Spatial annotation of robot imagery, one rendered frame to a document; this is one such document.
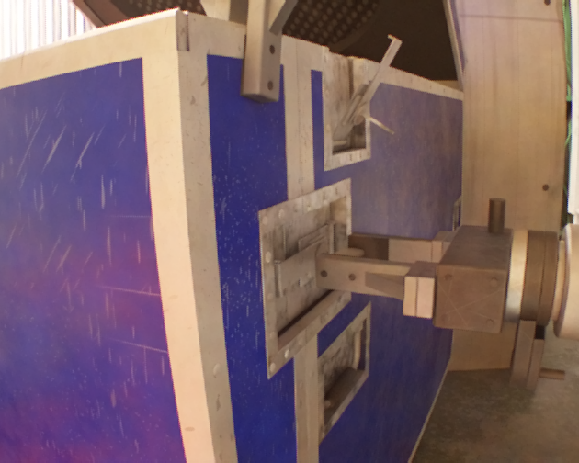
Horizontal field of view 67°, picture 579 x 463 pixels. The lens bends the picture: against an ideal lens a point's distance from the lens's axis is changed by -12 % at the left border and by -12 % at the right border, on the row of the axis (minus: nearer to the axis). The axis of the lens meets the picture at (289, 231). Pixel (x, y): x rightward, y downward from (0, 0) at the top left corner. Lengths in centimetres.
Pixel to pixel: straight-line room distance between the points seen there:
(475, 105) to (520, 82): 17
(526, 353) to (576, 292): 7
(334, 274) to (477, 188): 126
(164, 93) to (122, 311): 14
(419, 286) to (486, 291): 5
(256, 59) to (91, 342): 22
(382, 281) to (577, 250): 15
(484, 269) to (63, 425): 37
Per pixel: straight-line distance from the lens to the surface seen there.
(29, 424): 52
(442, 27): 125
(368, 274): 38
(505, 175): 165
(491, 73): 162
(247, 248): 32
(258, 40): 31
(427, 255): 45
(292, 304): 42
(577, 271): 37
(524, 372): 41
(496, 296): 34
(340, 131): 47
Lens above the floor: 90
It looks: 14 degrees down
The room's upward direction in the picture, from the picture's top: 2 degrees counter-clockwise
